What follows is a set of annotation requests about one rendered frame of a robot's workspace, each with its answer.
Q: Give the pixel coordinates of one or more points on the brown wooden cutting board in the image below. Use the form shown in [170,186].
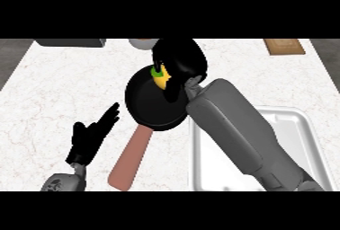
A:
[284,46]

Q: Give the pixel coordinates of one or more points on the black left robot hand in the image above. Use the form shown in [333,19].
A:
[91,136]

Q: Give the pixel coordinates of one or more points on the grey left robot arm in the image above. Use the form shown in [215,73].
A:
[67,181]

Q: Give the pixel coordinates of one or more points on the white tray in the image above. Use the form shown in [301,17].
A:
[283,128]

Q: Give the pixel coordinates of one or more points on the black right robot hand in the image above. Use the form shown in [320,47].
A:
[185,60]

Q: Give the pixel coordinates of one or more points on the yellow lemon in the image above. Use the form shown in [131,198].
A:
[162,78]

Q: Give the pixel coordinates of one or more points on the grey round bowl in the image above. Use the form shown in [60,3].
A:
[141,44]

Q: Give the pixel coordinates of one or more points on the dark grey appliance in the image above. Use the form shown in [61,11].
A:
[71,42]

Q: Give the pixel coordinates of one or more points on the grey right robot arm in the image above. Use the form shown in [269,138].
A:
[234,131]

